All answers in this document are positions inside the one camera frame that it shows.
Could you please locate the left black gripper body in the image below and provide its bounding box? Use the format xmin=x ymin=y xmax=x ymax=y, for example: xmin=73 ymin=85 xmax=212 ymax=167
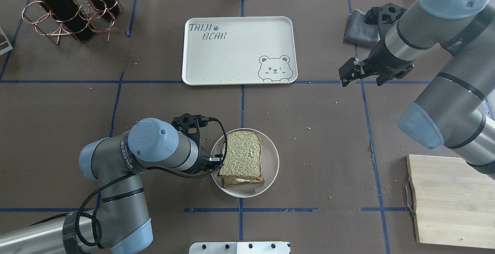
xmin=172 ymin=113 xmax=225 ymax=174

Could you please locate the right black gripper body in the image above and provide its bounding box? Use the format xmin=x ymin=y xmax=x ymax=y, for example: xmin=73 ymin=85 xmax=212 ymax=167
xmin=363 ymin=3 xmax=414 ymax=85

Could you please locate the bread slice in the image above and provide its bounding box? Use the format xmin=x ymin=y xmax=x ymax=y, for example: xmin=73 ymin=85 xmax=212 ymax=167
xmin=221 ymin=178 xmax=265 ymax=188
xmin=217 ymin=130 xmax=264 ymax=182

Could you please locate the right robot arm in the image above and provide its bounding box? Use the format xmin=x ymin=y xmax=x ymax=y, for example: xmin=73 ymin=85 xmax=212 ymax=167
xmin=339 ymin=0 xmax=495 ymax=178

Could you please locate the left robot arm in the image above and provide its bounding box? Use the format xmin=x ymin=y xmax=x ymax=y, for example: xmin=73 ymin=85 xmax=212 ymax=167
xmin=1 ymin=113 xmax=225 ymax=254

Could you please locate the cream bear serving tray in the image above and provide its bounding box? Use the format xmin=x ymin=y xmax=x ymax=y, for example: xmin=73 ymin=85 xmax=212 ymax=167
xmin=181 ymin=16 xmax=298 ymax=85

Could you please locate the folded grey cloth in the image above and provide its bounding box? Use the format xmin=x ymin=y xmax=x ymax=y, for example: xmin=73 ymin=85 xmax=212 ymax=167
xmin=343 ymin=9 xmax=381 ymax=47

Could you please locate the bread slice under egg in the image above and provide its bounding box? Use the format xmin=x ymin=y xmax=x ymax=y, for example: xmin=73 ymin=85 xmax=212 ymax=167
xmin=221 ymin=178 xmax=265 ymax=188

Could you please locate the wooden cutting board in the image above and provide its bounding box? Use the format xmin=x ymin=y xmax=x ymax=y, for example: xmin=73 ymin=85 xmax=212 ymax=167
xmin=406 ymin=154 xmax=495 ymax=249

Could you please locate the dark green wine bottle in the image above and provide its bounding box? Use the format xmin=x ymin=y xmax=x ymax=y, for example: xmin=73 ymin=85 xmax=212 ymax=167
xmin=37 ymin=0 xmax=94 ymax=41

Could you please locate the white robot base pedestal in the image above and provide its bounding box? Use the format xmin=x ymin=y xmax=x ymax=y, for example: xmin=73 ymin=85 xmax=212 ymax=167
xmin=189 ymin=241 xmax=291 ymax=254

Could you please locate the copper wire bottle rack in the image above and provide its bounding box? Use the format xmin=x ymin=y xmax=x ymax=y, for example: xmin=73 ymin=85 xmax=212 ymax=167
xmin=22 ymin=0 xmax=123 ymax=45

